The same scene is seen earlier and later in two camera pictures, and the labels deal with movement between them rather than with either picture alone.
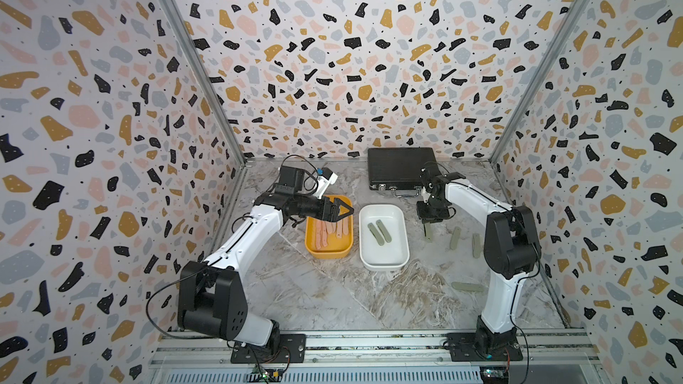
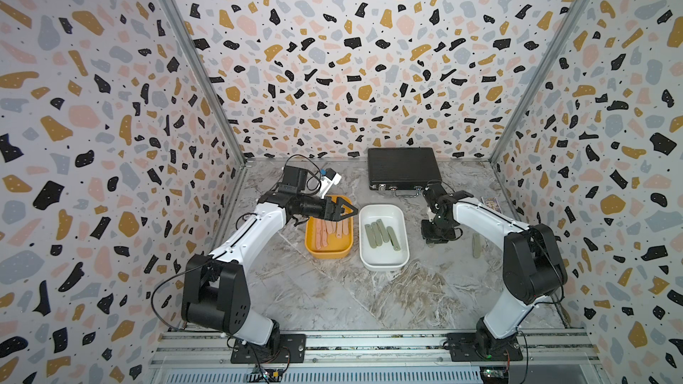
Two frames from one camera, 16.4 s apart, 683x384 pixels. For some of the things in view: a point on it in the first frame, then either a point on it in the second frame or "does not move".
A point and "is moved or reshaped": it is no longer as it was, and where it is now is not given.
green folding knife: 429,236 is moved or reshaped
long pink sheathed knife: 318,234 does not move
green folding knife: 376,234 does not move
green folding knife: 455,236 is moved or reshaped
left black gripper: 333,210 does not move
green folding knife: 383,230 does not move
